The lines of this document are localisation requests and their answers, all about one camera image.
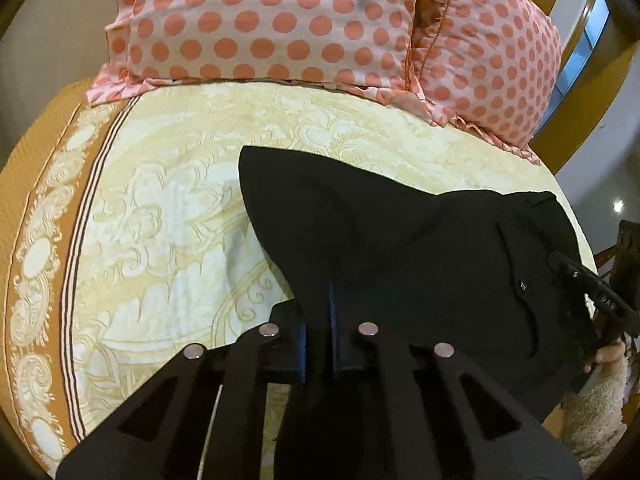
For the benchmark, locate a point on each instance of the person's right hand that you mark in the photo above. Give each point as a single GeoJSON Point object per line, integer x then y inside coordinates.
{"type": "Point", "coordinates": [607, 355]}

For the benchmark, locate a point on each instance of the person's right forearm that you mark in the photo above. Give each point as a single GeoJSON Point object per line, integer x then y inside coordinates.
{"type": "Point", "coordinates": [597, 410]}

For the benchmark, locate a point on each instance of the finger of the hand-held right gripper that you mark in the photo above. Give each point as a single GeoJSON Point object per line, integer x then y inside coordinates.
{"type": "Point", "coordinates": [570, 270]}

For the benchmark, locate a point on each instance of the white wall switch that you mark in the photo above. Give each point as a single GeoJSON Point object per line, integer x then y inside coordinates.
{"type": "Point", "coordinates": [619, 205]}

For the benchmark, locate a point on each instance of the yellow patterned bedsheet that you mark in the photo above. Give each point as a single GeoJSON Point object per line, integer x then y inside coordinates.
{"type": "Point", "coordinates": [150, 240]}

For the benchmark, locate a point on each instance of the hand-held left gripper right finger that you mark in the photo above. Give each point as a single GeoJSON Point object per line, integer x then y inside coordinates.
{"type": "Point", "coordinates": [332, 310]}

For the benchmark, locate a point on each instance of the black pants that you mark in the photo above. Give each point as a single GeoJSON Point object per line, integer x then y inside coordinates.
{"type": "Point", "coordinates": [400, 240]}

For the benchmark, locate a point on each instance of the large pink polka dot pillow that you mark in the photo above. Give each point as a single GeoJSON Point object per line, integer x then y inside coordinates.
{"type": "Point", "coordinates": [260, 25]}

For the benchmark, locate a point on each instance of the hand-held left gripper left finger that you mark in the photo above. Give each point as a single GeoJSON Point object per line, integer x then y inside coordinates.
{"type": "Point", "coordinates": [300, 355]}

